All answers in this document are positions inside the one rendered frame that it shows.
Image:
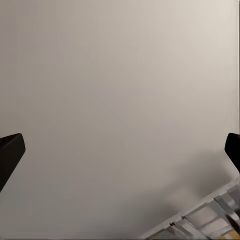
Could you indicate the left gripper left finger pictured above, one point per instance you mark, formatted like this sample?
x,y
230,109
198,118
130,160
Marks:
x,y
12,149

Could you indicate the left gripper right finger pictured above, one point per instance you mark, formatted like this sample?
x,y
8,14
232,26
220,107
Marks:
x,y
232,149

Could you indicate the towel rack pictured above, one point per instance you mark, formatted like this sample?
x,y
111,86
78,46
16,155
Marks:
x,y
180,218

